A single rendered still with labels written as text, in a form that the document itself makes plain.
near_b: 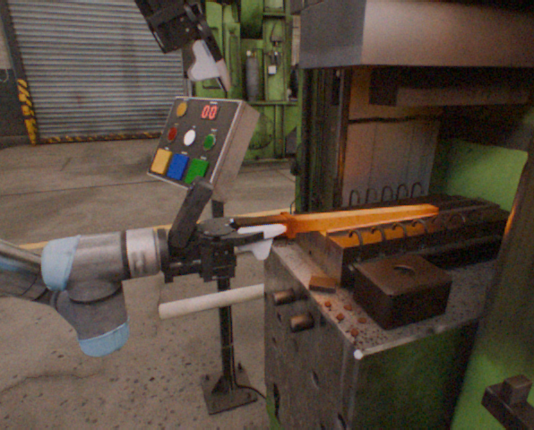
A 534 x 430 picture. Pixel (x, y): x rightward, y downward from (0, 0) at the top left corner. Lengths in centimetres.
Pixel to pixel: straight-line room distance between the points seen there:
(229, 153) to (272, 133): 457
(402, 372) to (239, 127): 70
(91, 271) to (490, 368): 58
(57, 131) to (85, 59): 159
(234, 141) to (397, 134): 42
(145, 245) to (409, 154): 69
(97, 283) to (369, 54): 49
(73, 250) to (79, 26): 803
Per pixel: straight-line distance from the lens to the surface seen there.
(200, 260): 56
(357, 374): 52
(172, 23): 63
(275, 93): 553
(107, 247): 53
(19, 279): 65
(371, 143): 88
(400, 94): 61
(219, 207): 116
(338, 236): 62
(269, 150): 556
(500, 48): 69
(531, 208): 52
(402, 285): 53
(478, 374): 65
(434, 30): 60
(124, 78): 840
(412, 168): 98
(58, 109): 854
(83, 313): 58
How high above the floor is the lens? 125
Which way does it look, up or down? 22 degrees down
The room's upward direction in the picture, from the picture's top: straight up
